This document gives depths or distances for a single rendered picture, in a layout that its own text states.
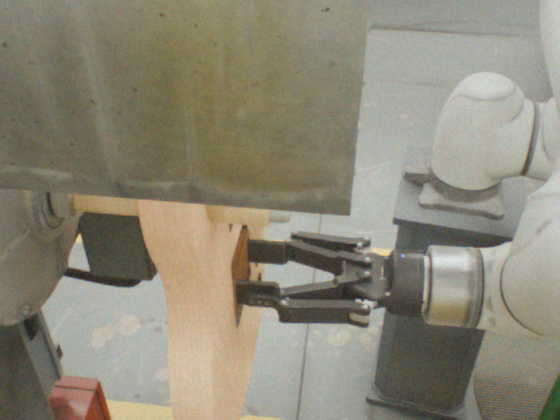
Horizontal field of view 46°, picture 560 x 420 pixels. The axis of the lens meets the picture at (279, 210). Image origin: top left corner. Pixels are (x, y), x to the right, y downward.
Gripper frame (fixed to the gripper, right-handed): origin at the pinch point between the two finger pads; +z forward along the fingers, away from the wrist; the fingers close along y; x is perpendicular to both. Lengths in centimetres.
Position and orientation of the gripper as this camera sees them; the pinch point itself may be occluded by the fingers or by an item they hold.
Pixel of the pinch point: (246, 270)
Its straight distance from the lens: 78.0
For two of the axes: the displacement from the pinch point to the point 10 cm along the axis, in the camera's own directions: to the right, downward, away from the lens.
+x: 0.0, -8.3, -5.5
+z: -9.9, -0.7, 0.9
